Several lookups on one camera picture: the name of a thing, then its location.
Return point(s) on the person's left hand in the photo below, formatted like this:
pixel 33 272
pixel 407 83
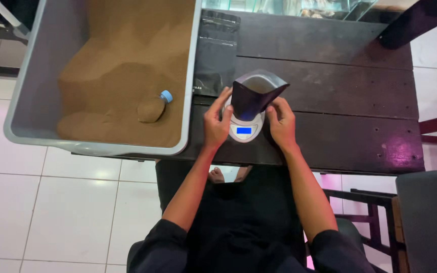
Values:
pixel 214 127

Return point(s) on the person's right hand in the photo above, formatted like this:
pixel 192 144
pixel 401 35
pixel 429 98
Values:
pixel 283 125

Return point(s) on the black stand-up pouch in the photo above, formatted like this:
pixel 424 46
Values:
pixel 254 94

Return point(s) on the white digital kitchen scale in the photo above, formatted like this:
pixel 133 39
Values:
pixel 243 129

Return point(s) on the person's foot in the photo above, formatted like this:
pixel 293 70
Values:
pixel 216 175

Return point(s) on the dark wooden table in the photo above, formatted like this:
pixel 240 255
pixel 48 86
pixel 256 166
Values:
pixel 336 102

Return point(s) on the plastic bottle with blue cap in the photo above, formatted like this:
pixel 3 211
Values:
pixel 156 106

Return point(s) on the stack of black pouches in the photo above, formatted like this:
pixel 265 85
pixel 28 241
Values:
pixel 215 53

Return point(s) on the brown powder heap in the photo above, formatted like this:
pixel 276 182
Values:
pixel 127 72

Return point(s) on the person's black clothing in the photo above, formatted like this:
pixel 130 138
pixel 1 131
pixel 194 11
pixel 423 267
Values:
pixel 241 227

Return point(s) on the glass tank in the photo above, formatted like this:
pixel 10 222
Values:
pixel 290 8

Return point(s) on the dark wooden chair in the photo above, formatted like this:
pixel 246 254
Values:
pixel 370 223

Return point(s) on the dark wooden beam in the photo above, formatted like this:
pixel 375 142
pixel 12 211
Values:
pixel 415 21

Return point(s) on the grey plastic bin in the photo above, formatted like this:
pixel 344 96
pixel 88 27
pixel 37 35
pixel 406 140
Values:
pixel 429 220

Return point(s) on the grey plastic tub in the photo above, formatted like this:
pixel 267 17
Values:
pixel 40 87

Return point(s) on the grey metal stand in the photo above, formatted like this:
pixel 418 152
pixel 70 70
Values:
pixel 4 19

